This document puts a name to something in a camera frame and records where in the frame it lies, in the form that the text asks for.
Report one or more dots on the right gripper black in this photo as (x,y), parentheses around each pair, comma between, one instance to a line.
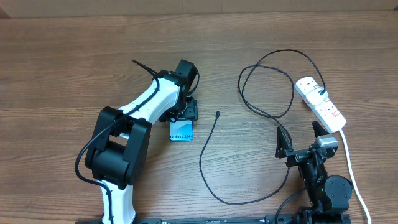
(283,149)

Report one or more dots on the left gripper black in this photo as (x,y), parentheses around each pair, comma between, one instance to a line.
(191,112)

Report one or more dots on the Samsung Galaxy smartphone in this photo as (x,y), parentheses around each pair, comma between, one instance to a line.
(181,131)

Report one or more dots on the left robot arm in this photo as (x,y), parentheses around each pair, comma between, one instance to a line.
(117,151)

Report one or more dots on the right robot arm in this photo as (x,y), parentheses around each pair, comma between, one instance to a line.
(329,195)

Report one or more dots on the white charger plug adapter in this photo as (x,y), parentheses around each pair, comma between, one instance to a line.
(315,97)

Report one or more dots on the white power strip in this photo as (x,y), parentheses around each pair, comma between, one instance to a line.
(327,112)

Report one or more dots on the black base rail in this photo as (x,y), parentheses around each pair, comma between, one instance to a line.
(268,219)

